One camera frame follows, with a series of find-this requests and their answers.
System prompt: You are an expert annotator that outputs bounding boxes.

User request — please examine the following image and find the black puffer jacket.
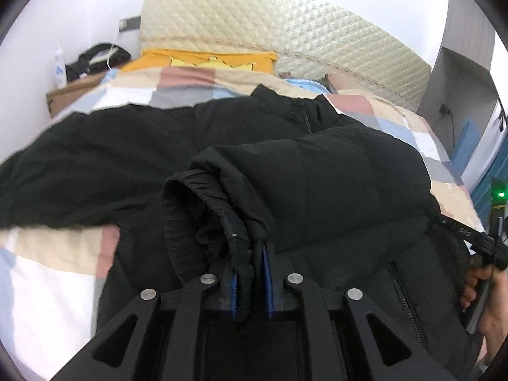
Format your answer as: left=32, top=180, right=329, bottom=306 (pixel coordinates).
left=0, top=84, right=493, bottom=381

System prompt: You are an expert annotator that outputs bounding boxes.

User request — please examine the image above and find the dark wall socket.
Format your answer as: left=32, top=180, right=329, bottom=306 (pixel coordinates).
left=119, top=15, right=142, bottom=32

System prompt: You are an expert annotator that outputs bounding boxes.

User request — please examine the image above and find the blue towel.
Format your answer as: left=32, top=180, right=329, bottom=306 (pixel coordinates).
left=452, top=118, right=483, bottom=177

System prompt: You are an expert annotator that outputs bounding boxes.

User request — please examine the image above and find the white plastic bottle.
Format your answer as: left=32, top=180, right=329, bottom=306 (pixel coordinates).
left=53, top=45, right=68, bottom=89

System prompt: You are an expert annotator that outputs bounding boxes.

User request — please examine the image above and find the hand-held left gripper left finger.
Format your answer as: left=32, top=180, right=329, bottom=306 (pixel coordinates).
left=51, top=266, right=255, bottom=381

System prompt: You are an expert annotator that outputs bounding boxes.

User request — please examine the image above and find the wooden nightstand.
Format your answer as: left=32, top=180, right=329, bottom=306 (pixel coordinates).
left=45, top=69, right=116, bottom=119

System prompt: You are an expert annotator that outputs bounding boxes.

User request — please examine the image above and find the light blue cloth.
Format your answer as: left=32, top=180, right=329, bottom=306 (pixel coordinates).
left=284, top=78, right=330, bottom=95

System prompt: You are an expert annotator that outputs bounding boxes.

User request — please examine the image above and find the cream quilted headboard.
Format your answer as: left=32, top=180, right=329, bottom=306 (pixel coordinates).
left=139, top=0, right=432, bottom=114

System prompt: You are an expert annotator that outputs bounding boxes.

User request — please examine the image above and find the checkered patchwork blanket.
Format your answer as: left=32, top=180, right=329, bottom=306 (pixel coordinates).
left=0, top=65, right=487, bottom=326

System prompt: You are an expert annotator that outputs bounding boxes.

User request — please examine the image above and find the white flat device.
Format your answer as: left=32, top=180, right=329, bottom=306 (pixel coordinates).
left=89, top=48, right=117, bottom=65

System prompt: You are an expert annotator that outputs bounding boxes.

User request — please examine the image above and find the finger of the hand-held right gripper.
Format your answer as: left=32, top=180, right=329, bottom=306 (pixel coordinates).
left=434, top=213, right=498, bottom=255

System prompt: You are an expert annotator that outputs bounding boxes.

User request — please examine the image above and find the grey white wardrobe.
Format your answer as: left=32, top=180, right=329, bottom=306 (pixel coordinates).
left=418, top=0, right=508, bottom=191

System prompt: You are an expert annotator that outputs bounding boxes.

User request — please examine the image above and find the black hanging clip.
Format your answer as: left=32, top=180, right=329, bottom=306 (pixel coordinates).
left=495, top=101, right=508, bottom=131

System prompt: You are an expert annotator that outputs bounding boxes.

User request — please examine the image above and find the black bag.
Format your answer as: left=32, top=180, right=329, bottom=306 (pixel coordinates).
left=65, top=43, right=131, bottom=82

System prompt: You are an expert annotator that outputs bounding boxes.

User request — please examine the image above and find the white charging cable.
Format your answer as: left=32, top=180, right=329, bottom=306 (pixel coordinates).
left=105, top=30, right=121, bottom=69

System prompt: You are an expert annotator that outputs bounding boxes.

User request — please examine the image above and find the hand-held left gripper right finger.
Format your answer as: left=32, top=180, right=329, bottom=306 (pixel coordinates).
left=261, top=246, right=457, bottom=381

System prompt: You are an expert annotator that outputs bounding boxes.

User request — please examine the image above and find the yellow pillow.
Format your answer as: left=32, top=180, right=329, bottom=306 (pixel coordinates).
left=120, top=49, right=277, bottom=75

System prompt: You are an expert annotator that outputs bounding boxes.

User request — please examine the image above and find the person's right hand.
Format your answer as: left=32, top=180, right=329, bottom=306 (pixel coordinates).
left=460, top=264, right=508, bottom=366

